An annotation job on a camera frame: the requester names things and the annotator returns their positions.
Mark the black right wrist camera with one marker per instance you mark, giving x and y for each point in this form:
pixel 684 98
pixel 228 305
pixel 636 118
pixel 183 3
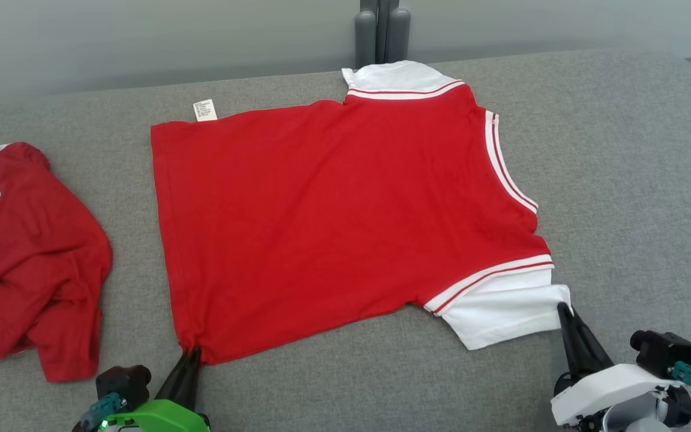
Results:
pixel 663 353

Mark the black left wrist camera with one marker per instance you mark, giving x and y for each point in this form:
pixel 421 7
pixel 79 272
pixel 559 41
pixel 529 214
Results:
pixel 123 384

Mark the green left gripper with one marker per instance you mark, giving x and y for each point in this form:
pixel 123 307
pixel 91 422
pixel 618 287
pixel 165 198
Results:
pixel 159 417

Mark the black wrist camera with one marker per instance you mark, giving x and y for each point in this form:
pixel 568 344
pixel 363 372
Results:
pixel 663 353
pixel 123 384

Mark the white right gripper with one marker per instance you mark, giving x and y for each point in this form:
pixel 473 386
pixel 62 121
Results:
pixel 603 390

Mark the red shirt with white sleeves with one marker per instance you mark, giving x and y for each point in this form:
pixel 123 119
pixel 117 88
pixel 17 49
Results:
pixel 333 216

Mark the crumpled red white garment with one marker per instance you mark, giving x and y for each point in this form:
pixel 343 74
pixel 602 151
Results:
pixel 33 258

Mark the grey metal frame post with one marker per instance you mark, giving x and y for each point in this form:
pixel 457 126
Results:
pixel 382 30

